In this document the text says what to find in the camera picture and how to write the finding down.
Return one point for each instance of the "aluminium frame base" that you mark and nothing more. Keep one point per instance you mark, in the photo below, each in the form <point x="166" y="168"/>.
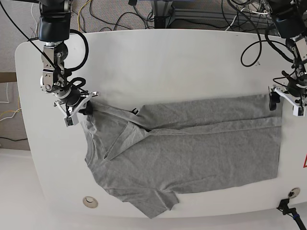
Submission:
<point x="216" y="14"/>

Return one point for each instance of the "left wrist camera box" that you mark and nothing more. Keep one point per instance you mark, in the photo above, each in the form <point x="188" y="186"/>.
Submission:
<point x="299" y="111"/>

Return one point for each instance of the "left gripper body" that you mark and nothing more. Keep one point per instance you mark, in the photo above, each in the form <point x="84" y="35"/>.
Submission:
<point x="300" y="100"/>

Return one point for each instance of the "table grommet right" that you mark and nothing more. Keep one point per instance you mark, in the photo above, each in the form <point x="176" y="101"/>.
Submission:
<point x="294" y="193"/>

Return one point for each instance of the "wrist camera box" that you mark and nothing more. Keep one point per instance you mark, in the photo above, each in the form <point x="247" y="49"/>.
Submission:
<point x="71" y="120"/>
<point x="299" y="111"/>

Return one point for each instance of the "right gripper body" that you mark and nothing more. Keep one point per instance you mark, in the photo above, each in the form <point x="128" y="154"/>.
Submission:
<point x="74" y="101"/>

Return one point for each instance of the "table grommet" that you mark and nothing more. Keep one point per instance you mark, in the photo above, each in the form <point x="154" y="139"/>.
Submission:
<point x="90" y="202"/>
<point x="294" y="193"/>

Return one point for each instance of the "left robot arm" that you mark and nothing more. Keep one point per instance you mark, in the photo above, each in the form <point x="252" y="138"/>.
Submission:
<point x="287" y="19"/>

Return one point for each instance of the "red warning sticker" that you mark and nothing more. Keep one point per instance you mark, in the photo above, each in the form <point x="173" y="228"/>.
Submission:
<point x="305" y="162"/>

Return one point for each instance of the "grey T-shirt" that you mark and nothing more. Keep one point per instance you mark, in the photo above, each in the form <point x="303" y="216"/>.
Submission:
<point x="148" y="156"/>

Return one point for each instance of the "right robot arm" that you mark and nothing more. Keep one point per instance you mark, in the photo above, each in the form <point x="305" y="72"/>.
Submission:
<point x="54" y="30"/>

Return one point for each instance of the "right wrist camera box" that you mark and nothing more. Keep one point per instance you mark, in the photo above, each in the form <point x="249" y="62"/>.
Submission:
<point x="71" y="120"/>

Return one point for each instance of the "table grommet left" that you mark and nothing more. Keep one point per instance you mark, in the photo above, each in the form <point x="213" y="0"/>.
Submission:
<point x="90" y="202"/>

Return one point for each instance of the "black clamp with cable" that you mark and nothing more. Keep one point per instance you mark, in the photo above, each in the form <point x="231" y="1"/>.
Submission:
<point x="292" y="212"/>

